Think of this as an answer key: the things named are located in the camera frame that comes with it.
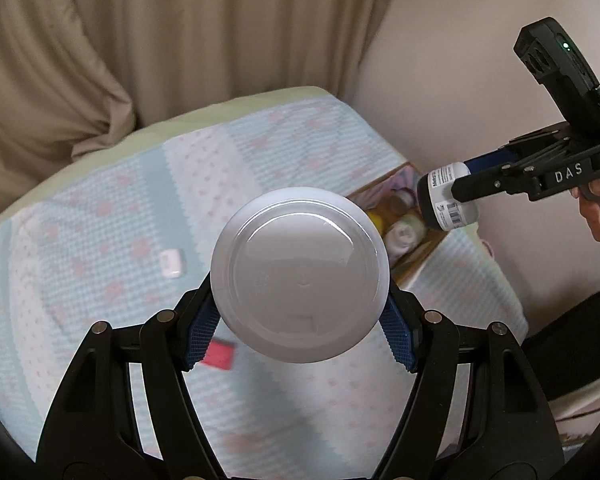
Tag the person's right hand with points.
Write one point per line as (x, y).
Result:
(597, 220)

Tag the white jar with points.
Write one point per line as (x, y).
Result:
(300, 270)

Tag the yellow tape roll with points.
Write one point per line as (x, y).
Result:
(375, 221)

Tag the white earbuds case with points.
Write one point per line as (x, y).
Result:
(171, 263)

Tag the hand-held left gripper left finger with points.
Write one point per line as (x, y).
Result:
(200, 335)

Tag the red box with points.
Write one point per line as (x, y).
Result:
(220, 355)

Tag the pale green jar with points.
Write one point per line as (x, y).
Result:
(402, 237)

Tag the black lid jar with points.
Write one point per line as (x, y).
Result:
(445, 210)

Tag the person's dark clothing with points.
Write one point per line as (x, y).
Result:
(575, 350)

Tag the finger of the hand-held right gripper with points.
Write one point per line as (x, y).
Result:
(485, 161)
(480, 187)

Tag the beige curtain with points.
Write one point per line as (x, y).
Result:
(230, 25)
(40, 85)

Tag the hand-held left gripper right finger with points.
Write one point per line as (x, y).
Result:
(400, 335)

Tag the patterned cardboard box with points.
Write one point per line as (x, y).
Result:
(420, 260)

